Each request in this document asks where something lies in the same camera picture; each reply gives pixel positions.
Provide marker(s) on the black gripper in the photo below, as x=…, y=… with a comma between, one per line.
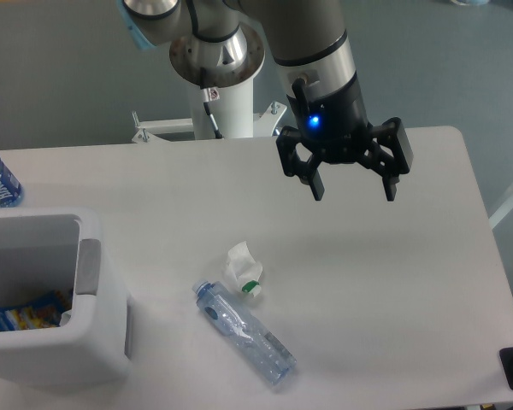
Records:
x=335, y=129

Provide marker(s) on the white paper wrapper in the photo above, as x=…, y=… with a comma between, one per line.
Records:
x=242, y=272

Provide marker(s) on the clear crushed plastic bottle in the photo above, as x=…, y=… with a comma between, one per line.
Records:
x=234, y=320

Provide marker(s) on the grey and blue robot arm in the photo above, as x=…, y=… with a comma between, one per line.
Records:
x=305, y=39

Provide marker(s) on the white trash can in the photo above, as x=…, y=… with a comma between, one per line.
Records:
x=45, y=249

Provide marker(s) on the colourful snack wrapper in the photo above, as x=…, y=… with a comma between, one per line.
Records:
x=43, y=312

